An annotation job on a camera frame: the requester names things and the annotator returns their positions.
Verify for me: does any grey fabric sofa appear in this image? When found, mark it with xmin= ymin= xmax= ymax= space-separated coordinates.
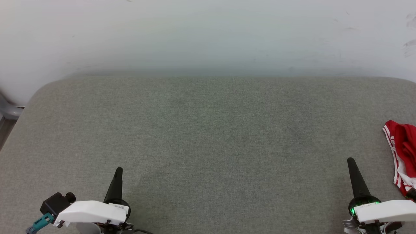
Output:
xmin=0 ymin=75 xmax=416 ymax=234

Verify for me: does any black cable with teal plug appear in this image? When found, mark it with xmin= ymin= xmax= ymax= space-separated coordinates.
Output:
xmin=26 ymin=212 xmax=55 ymax=234

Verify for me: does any red and white basketball jersey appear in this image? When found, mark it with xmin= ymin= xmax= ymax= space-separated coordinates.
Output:
xmin=383 ymin=120 xmax=416 ymax=198

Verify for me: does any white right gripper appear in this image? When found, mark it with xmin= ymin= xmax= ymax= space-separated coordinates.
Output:
xmin=342 ymin=158 xmax=416 ymax=234

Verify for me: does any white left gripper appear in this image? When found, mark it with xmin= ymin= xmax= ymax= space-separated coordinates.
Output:
xmin=53 ymin=167 xmax=132 ymax=233

